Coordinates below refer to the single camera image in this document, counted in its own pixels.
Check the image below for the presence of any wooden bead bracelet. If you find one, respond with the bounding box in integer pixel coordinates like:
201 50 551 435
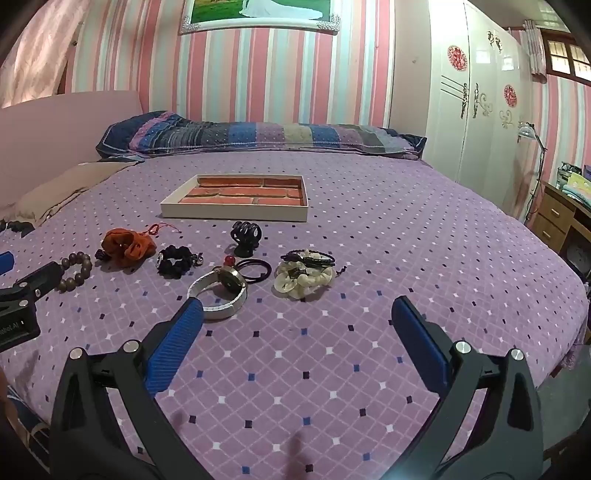
55 253 93 294

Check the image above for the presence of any tan blanket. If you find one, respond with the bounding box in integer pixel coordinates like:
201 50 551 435
0 159 145 228

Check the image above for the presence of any purple patterned bed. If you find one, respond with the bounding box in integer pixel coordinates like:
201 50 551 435
0 152 591 480

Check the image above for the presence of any patchwork striped pillow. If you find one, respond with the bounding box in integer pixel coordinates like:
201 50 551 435
95 110 428 161

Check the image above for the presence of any white strap watch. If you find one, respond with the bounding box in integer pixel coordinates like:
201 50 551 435
186 266 249 321

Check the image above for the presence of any red string cord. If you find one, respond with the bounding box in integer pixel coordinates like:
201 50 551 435
140 222 173 241

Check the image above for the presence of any black scrunchie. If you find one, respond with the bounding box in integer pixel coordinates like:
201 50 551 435
156 244 204 280

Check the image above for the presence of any black hair tie red bead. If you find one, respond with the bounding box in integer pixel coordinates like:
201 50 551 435
223 255 273 284

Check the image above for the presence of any orange scrunchie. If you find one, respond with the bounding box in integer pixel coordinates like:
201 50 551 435
102 228 158 271

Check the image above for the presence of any cream scrunchie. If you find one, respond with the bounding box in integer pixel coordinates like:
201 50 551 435
272 261 336 301

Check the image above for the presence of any desk lamp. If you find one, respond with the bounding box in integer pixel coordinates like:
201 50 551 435
516 121 550 223

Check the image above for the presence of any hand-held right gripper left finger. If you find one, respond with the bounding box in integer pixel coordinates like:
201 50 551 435
48 298 206 480

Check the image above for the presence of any white wardrobe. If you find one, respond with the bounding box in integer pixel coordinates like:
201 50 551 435
424 0 533 223

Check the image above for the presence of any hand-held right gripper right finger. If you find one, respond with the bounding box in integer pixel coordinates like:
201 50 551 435
392 295 546 480

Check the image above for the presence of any black claw hair clip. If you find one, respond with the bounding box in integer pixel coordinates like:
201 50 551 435
230 221 260 258

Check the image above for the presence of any framed wall picture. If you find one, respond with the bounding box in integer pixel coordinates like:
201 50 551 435
179 0 342 36

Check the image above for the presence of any pink headboard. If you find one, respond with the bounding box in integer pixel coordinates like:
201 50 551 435
0 90 144 206

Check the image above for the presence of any wooden desk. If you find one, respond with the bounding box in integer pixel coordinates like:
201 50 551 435
530 180 591 280

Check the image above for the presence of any striped window curtain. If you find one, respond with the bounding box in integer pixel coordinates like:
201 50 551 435
523 20 549 77

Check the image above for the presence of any black cord bracelet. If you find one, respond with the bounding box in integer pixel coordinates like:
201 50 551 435
280 251 350 278

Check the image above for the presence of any brick-pattern tray box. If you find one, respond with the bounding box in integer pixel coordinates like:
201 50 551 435
160 174 309 223

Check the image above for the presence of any pink curtain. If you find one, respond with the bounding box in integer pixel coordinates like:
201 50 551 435
0 0 89 110

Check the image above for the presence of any wooden frame window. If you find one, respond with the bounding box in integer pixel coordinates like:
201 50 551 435
538 28 591 87

